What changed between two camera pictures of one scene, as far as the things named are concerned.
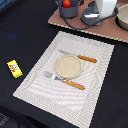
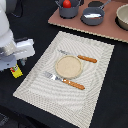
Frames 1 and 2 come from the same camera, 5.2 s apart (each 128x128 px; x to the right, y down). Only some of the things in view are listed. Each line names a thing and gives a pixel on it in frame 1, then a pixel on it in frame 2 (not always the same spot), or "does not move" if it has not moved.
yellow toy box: x=15 y=69 does not move
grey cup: x=69 y=13 does not move
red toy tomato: x=66 y=4 does not move
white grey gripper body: x=105 y=7 -> x=11 y=53
